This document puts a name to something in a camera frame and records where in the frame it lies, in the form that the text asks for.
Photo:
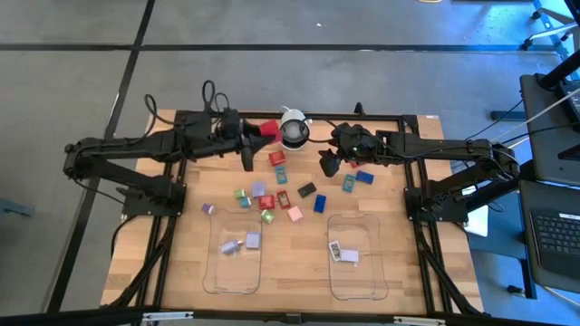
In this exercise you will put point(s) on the black open laptop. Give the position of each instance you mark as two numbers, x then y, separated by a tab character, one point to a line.
555	235

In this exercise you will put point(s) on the office chair base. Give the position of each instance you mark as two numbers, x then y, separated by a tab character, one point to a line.
526	44

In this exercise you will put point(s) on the small teal plug charger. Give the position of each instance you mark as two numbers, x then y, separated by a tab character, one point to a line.
245	202

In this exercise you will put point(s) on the black box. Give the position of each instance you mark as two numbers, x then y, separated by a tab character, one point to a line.
306	189

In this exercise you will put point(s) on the black overhead frame rail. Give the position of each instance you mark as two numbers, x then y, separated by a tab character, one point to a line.
68	317

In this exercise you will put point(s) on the red picture card box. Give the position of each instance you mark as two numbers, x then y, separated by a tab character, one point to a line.
283	199

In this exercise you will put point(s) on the small purple plug charger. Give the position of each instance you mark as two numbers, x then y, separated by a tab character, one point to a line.
208	208

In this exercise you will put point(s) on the lavender multiport charger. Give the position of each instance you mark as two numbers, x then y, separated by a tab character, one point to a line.
253	240

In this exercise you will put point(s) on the green usb wall charger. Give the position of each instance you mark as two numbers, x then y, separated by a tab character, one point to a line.
267	217

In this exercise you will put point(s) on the black stand pole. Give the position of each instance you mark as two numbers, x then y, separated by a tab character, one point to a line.
559	70

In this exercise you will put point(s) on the lavender wall charger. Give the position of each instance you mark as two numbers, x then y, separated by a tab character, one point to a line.
258	189

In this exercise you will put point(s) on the pink wall charger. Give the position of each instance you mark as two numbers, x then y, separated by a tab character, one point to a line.
295	214

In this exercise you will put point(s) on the white picture card box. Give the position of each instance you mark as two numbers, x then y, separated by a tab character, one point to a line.
335	251

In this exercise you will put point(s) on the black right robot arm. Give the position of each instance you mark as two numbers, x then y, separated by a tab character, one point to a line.
430	145

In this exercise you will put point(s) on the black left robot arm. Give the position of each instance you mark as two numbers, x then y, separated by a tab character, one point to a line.
136	145

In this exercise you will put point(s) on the blue box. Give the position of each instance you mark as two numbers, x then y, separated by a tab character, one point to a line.
364	177
320	204

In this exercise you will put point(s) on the clear plastic bin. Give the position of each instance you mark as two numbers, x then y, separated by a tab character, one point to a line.
358	285
231	280

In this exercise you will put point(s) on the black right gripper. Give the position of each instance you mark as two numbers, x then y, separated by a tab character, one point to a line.
329	163

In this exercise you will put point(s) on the small green plug charger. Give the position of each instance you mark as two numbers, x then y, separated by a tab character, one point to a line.
239	194

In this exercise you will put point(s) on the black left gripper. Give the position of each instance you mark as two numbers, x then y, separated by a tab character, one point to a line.
231	133

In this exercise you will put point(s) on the lavender round plug charger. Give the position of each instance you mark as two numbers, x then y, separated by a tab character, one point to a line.
229	247

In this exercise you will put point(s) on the white cylindrical cup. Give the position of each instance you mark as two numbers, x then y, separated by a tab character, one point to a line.
294	131

